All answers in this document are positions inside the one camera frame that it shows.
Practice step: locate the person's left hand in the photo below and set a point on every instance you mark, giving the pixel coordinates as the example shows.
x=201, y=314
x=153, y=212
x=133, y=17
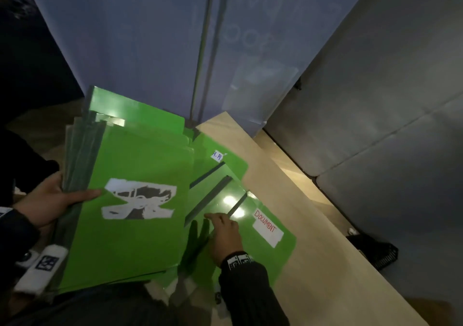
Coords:
x=43, y=203

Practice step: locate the person's right hand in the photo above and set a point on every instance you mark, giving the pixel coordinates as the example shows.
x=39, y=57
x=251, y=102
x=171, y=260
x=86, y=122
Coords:
x=226, y=239

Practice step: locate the person's right fingers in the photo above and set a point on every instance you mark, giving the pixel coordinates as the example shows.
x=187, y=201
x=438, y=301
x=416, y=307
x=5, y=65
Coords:
x=216, y=218

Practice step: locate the person's left thumb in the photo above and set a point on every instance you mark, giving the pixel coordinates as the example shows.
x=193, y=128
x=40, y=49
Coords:
x=84, y=194

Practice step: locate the green folder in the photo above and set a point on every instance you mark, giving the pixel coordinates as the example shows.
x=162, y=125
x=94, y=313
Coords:
x=267, y=242
x=213, y=195
x=144, y=242
x=231, y=163

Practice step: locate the stack of green folders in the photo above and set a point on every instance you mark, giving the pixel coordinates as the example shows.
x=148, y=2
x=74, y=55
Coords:
x=130, y=105

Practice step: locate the person's right forearm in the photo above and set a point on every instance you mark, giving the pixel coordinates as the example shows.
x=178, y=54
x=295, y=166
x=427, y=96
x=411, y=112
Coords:
x=249, y=293

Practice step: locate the person's left forearm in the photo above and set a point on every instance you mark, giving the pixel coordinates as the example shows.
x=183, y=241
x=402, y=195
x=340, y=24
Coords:
x=16, y=239

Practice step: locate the black wrist band with markers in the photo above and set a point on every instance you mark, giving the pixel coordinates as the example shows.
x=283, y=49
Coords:
x=236, y=260

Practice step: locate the green folder, red-lettered white label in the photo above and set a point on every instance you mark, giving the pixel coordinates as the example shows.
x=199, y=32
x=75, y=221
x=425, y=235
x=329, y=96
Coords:
x=267, y=242

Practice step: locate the green folder, small white label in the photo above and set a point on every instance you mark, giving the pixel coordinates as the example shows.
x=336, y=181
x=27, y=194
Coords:
x=231, y=163

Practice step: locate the person's dark clothing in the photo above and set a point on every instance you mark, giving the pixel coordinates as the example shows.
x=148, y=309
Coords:
x=101, y=307

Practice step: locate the blue-grey partition panel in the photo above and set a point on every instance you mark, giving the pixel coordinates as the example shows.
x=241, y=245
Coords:
x=275, y=29
x=119, y=36

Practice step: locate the black mesh basket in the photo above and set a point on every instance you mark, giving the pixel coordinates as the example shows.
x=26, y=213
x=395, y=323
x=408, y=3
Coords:
x=376, y=250

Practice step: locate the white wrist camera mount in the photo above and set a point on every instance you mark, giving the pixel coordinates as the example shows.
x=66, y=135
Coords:
x=41, y=268

